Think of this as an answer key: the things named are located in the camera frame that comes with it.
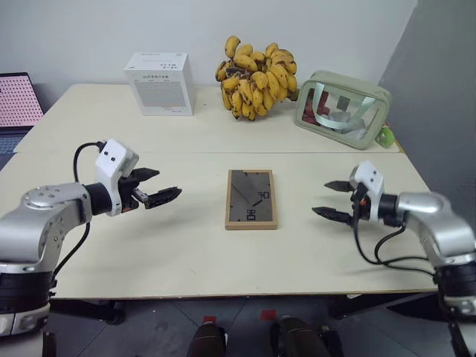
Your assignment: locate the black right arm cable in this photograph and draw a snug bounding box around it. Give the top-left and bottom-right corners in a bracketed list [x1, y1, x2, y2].
[350, 199, 439, 277]

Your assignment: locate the wooden picture frame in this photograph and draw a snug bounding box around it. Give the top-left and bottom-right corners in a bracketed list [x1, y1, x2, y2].
[224, 169, 279, 231]

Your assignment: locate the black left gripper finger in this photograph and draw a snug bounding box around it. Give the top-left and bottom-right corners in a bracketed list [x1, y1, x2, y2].
[145, 187, 183, 210]
[131, 167, 161, 184]

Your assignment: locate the white cardboard box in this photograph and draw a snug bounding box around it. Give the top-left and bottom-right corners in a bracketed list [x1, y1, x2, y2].
[123, 51, 198, 118]

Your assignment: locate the green transparent zip pouch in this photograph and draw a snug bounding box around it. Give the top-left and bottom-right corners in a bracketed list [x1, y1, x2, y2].
[293, 69, 393, 152]

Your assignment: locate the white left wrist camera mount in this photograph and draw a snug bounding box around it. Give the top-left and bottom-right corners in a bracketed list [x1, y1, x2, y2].
[94, 138, 140, 217]

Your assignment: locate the laptop with pink screen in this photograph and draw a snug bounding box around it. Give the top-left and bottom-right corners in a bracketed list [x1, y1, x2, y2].
[0, 71, 46, 169]

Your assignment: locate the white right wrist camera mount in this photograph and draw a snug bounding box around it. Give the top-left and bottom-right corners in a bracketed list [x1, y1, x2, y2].
[349, 160, 385, 224]

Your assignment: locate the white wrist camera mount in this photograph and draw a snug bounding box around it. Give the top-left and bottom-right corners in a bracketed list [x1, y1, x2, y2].
[94, 138, 140, 217]
[349, 160, 385, 224]

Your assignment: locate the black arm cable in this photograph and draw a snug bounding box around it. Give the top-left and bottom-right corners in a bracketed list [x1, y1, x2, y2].
[51, 140, 106, 288]
[350, 199, 439, 277]

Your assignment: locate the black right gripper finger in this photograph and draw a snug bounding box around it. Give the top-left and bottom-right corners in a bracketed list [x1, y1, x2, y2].
[324, 180, 353, 193]
[311, 206, 354, 226]

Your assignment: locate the small green round charm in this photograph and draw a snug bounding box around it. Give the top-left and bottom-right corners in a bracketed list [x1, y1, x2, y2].
[374, 125, 396, 147]

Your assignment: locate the yellow banana bunch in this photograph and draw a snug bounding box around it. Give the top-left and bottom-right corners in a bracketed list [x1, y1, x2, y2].
[215, 35, 300, 122]

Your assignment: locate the dark rounded shape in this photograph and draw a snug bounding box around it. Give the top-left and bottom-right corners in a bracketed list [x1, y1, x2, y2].
[270, 315, 341, 357]
[187, 321, 228, 357]

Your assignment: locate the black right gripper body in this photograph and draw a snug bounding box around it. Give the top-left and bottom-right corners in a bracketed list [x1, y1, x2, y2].
[349, 181, 372, 225]

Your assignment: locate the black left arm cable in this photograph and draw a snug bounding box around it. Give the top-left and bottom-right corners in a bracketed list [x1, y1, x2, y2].
[51, 140, 106, 288]

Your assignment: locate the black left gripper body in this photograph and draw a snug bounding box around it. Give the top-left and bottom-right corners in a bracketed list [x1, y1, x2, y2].
[118, 174, 150, 215]

